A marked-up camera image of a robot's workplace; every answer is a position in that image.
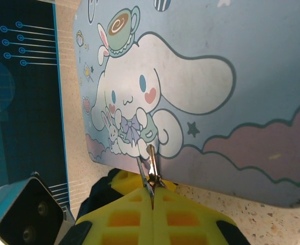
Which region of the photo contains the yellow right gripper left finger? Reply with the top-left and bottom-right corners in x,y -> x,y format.
59,187 -> 154,245

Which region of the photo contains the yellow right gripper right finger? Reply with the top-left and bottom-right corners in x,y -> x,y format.
152,181 -> 252,245

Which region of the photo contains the blue key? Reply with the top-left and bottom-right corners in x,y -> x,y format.
136,156 -> 155,200

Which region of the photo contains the blue circuit print left panel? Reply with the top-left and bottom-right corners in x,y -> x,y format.
0,0 -> 69,208

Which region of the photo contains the cartoon print mat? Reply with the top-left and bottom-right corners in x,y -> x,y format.
73,0 -> 300,209

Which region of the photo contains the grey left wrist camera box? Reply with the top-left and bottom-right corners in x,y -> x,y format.
0,175 -> 65,245

